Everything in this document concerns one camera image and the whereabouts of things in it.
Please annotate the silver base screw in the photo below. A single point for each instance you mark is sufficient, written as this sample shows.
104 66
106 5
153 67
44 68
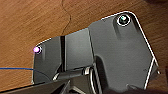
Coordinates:
37 49
123 19

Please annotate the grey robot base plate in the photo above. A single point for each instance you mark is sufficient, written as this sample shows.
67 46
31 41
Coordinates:
116 50

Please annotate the silver cylindrical base hub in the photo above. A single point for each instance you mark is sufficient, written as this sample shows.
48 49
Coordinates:
87 71

